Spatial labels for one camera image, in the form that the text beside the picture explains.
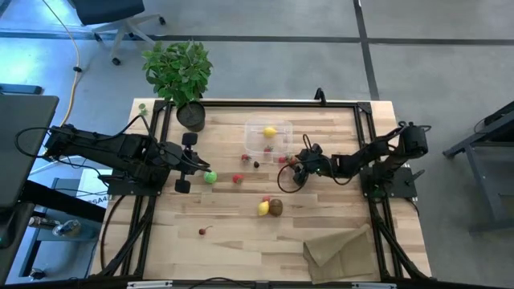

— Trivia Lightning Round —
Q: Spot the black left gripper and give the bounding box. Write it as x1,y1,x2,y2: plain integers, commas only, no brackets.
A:
166,132,212,195

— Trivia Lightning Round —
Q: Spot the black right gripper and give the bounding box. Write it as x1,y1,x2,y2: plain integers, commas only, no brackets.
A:
288,143,335,186

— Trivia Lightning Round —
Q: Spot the clear plastic tupperware container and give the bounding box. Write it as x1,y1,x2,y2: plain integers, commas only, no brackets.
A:
243,118,295,165

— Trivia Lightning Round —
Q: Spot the brown toy kiwi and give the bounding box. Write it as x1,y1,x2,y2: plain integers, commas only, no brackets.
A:
268,198,284,218

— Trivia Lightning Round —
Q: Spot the green potted plant black pot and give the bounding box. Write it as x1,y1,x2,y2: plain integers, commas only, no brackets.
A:
141,39,214,133

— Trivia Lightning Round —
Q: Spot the tan folded cloth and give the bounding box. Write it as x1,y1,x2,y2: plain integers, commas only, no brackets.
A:
303,223,381,285

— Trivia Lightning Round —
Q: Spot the white printed sign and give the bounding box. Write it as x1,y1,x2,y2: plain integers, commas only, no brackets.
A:
75,168,114,210

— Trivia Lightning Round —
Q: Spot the clear water bottle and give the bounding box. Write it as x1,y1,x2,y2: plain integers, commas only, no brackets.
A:
51,218,82,238

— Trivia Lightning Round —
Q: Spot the brown bottle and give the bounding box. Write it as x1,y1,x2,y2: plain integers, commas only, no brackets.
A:
27,215,55,230

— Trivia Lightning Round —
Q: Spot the dark grey desk top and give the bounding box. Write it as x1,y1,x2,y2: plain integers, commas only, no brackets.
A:
0,94,60,210

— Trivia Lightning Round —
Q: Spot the office chair with white base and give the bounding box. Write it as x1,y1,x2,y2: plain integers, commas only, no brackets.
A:
71,0,167,67

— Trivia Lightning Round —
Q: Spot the black flat device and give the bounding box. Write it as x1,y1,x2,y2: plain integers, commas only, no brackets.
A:
0,83,43,96

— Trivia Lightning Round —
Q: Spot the dark side table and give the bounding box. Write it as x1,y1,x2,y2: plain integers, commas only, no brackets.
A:
443,100,514,234

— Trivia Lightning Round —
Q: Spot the black right gripper cable loop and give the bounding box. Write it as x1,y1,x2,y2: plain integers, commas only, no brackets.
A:
276,133,318,194

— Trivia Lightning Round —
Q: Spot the black aluminium table frame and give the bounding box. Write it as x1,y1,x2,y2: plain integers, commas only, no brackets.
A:
90,98,433,282

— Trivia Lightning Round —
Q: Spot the black table-edge cable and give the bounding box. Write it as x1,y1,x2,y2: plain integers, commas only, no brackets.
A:
187,275,252,289

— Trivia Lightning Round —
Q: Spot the black curved cable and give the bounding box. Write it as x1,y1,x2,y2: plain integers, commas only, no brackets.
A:
100,194,126,271

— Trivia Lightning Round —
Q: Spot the silver metal bracket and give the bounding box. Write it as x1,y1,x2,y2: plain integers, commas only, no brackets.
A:
351,282,398,289
126,280,173,289

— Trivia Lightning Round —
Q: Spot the yellow floor cable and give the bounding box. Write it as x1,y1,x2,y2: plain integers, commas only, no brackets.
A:
41,0,81,126

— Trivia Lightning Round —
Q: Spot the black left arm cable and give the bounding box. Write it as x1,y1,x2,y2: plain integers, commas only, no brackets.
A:
14,126,55,161

